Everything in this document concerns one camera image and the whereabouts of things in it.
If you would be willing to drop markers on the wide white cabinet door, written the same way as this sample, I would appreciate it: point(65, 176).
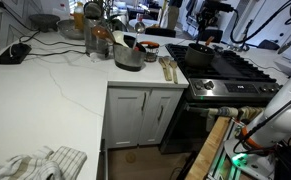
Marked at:
point(125, 116)

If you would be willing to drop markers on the round white table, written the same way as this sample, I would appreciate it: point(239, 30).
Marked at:
point(141, 22)

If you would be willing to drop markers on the black round skimmer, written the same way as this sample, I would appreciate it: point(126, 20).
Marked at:
point(93, 10)

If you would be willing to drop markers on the wooden butcher block table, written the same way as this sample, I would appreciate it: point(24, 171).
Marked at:
point(208, 150)

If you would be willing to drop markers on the glass jar with orange lid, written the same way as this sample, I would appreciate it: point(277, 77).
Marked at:
point(151, 50)

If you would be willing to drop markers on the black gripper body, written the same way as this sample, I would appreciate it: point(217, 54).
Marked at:
point(216, 6)

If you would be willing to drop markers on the stove control knob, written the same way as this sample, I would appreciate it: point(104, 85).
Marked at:
point(198, 85)
point(209, 84)

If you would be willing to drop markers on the plain wooden spatula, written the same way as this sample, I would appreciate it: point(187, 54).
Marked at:
point(169, 74)

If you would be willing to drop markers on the grey metal bucket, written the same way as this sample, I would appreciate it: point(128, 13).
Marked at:
point(128, 56)

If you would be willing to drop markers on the wooden spoon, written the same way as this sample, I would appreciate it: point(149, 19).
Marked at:
point(163, 68)

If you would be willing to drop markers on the black chair back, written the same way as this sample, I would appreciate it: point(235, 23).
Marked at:
point(160, 32)

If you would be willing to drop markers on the slotted wooden spatula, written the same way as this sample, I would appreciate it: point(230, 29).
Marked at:
point(174, 71)

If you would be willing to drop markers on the orange juice bottle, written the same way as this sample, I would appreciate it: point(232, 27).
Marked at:
point(79, 16)

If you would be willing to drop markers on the dark armchair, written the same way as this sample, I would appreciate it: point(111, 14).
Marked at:
point(213, 34)

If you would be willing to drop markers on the white spatula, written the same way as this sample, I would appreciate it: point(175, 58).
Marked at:
point(120, 38)

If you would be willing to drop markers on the steel ladle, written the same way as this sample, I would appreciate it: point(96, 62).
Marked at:
point(139, 27)

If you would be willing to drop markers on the glass utensil holder jar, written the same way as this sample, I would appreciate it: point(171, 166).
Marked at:
point(96, 45)

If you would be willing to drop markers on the black flat countertop device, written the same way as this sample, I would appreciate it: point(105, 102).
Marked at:
point(13, 53)

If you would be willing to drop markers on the checkered dish towel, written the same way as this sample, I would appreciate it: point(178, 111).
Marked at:
point(51, 163)

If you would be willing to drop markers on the standing person in khaki trousers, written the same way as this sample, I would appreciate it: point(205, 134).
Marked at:
point(172, 13)

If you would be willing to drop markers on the wide metal bowl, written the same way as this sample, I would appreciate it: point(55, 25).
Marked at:
point(68, 29)

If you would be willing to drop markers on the narrow white cabinet door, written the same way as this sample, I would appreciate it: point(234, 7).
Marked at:
point(160, 126)

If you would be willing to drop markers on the stainless gas stove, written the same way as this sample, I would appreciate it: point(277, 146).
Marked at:
point(238, 71)

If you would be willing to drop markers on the copper ladle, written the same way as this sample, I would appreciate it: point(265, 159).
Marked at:
point(101, 33)

